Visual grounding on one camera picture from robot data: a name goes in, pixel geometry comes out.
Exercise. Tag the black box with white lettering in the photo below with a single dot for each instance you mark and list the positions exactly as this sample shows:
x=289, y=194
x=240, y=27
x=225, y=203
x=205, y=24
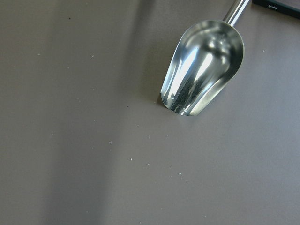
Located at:
x=288, y=6

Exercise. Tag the metal scoop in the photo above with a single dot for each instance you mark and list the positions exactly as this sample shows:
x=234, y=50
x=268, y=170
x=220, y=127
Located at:
x=206, y=58

